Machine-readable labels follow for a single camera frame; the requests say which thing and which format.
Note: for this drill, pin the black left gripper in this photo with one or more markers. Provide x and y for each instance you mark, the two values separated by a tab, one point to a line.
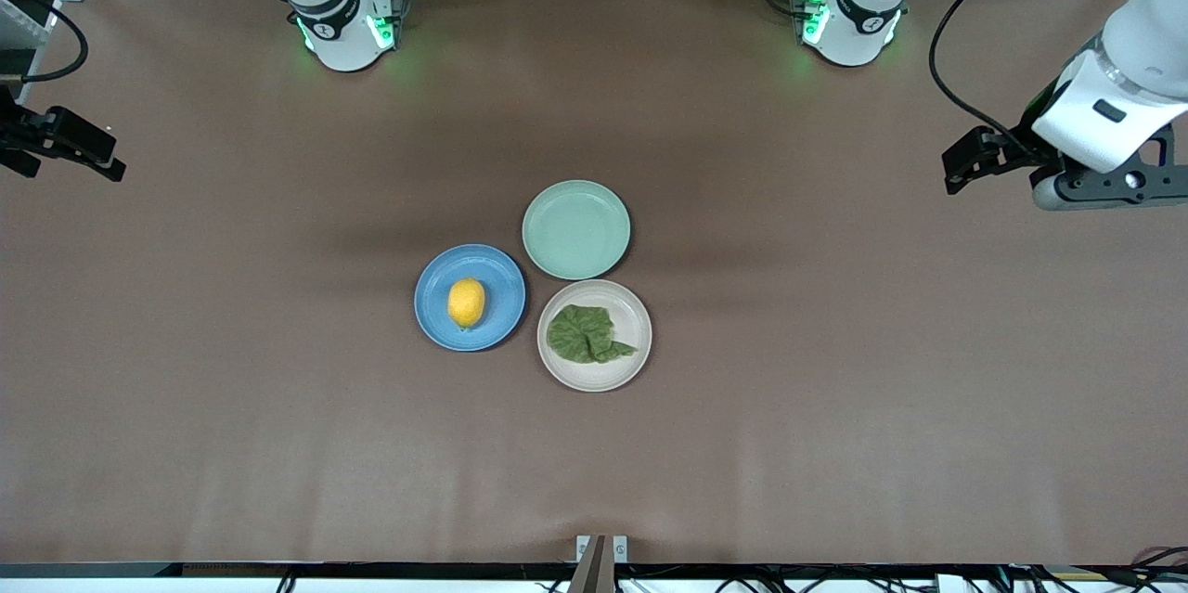
1017	150

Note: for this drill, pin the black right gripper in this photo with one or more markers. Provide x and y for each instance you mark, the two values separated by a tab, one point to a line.
20	134

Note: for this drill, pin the green lettuce leaf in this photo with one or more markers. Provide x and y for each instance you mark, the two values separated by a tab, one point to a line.
580	333

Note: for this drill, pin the yellow lemon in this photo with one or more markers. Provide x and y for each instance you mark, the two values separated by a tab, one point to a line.
466	302

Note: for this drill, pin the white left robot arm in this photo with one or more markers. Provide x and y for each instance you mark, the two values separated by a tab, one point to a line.
854	27

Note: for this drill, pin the green plate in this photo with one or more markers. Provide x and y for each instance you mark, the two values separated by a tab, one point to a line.
575	229

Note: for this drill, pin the blue plate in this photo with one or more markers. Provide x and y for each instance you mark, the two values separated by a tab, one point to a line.
436	315

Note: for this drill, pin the beige plate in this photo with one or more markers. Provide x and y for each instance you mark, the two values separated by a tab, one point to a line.
594	377

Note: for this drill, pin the white metal table bracket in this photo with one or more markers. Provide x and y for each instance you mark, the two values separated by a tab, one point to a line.
583	547

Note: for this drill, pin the brown camera pole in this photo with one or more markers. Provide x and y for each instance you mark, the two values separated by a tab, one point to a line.
594	576

